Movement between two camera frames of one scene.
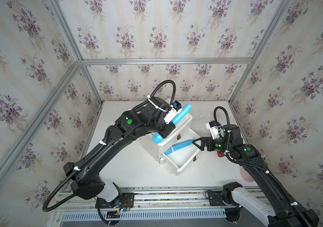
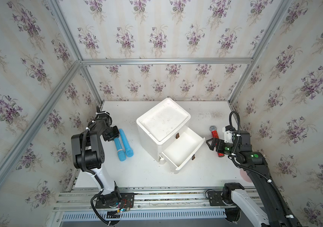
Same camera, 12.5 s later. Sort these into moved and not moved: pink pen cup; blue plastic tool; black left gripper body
Moved: blue plastic tool; black left gripper body
Not moved: pink pen cup
